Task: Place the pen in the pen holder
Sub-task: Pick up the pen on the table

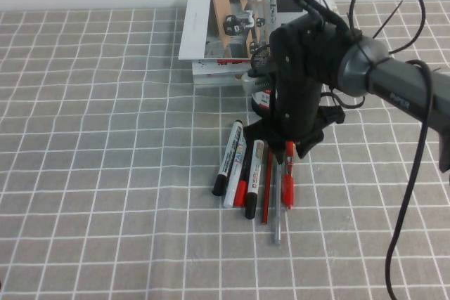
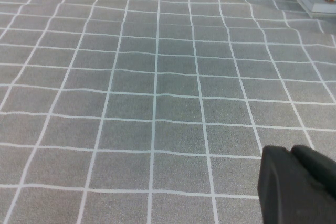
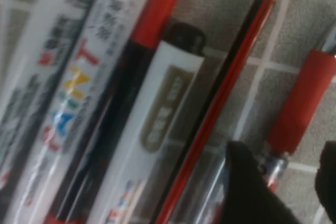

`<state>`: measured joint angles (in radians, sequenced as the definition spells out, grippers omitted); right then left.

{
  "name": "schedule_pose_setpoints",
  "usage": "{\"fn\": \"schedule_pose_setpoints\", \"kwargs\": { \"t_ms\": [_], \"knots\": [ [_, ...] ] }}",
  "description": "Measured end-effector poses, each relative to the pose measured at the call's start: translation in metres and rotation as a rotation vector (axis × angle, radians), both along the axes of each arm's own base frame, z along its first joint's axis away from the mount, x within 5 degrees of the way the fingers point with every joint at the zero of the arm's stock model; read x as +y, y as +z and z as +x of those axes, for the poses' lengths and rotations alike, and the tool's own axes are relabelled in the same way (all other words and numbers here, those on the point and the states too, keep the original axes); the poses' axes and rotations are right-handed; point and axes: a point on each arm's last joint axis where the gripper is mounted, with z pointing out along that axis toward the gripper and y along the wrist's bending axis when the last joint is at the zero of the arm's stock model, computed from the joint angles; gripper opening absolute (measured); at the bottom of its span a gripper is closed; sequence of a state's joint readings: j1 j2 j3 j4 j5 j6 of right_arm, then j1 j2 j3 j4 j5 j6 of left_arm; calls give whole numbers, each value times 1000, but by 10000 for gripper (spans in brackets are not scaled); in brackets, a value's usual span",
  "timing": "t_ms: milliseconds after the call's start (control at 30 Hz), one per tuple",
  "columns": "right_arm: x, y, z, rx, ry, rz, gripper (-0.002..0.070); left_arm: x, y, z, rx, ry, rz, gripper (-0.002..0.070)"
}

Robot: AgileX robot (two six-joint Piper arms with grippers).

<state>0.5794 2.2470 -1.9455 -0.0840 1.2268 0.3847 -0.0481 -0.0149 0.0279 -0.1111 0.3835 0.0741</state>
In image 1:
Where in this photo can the white marker with black ends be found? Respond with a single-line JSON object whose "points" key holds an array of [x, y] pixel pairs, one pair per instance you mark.
{"points": [[228, 159]]}

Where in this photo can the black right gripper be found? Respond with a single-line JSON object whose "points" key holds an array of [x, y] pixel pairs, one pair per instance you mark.
{"points": [[299, 78]]}

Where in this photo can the white paint marker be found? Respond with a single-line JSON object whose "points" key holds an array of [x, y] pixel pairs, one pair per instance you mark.
{"points": [[232, 184]]}

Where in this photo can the red pencil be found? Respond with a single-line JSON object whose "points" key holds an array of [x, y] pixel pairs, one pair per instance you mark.
{"points": [[267, 187]]}

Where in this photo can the grey pen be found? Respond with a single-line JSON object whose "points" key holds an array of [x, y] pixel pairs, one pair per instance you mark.
{"points": [[277, 201]]}

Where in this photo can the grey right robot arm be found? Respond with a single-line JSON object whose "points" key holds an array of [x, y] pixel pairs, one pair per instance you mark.
{"points": [[400, 92]]}

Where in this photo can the tan-edged book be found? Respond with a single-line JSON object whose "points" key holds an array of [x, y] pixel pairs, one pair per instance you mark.
{"points": [[218, 78]]}

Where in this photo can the grey checked tablecloth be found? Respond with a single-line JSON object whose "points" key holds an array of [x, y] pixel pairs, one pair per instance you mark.
{"points": [[105, 173]]}

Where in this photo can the black mesh pen holder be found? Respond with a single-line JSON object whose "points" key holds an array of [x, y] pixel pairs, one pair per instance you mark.
{"points": [[262, 57]]}

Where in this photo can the black marker with red cap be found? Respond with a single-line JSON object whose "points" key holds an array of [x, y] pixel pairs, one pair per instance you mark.
{"points": [[241, 192]]}

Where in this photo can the red retractable pen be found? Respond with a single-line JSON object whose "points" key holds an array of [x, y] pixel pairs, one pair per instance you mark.
{"points": [[288, 184]]}

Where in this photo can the white marker brown label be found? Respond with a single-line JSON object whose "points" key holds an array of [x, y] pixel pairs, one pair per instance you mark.
{"points": [[254, 180]]}

